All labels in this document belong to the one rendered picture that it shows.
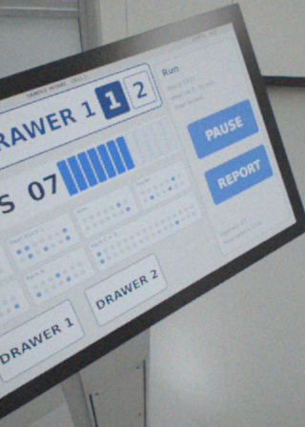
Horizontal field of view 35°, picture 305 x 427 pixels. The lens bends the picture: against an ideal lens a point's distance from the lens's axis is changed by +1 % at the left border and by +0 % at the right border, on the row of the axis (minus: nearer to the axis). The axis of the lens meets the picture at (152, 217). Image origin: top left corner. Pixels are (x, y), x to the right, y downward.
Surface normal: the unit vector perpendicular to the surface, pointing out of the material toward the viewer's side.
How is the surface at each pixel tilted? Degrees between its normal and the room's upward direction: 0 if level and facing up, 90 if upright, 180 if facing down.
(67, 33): 90
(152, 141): 50
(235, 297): 0
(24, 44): 90
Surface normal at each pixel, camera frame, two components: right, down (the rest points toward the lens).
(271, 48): -0.04, 0.73
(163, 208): 0.44, 0.04
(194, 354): 0.01, -0.68
